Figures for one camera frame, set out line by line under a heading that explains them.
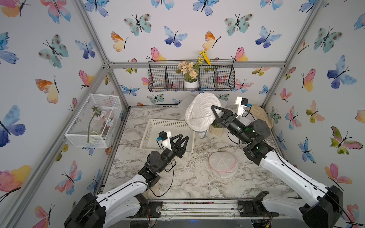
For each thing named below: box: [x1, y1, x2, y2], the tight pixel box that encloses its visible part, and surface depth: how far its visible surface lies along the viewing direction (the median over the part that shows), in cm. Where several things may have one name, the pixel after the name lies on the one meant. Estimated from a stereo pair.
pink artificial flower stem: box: [86, 104, 108, 144], surface depth 76 cm
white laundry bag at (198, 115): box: [184, 92, 222, 139], surface depth 63 cm
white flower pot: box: [183, 77, 199, 88], surface depth 93 cm
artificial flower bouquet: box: [175, 50, 212, 83], surface depth 84 cm
